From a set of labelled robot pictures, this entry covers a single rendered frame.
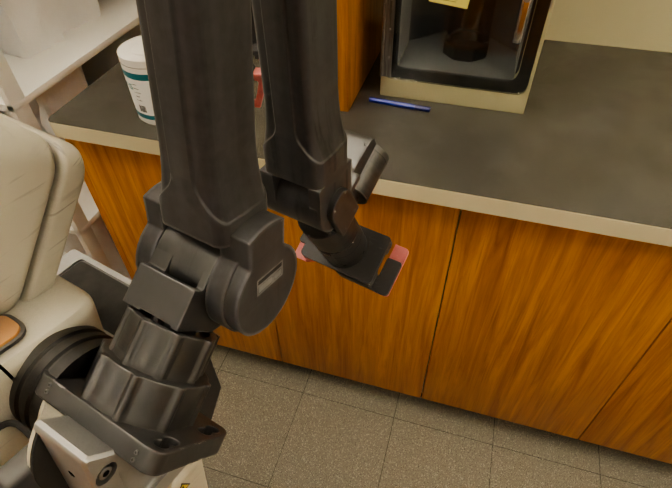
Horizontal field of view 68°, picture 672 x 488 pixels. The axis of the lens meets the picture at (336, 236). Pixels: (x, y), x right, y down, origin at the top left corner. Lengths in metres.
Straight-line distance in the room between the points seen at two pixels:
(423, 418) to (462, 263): 0.73
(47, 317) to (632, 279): 0.99
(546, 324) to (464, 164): 0.44
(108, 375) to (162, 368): 0.04
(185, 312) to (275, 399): 1.38
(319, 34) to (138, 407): 0.29
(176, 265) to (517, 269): 0.84
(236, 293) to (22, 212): 0.17
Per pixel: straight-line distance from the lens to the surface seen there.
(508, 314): 1.23
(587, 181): 1.04
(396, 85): 1.19
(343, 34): 1.07
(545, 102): 1.26
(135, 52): 1.14
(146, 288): 0.39
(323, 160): 0.43
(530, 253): 1.08
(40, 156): 0.43
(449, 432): 1.70
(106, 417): 0.38
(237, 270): 0.36
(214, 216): 0.34
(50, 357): 0.43
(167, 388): 0.38
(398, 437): 1.67
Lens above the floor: 1.54
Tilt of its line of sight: 45 degrees down
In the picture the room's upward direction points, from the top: 1 degrees counter-clockwise
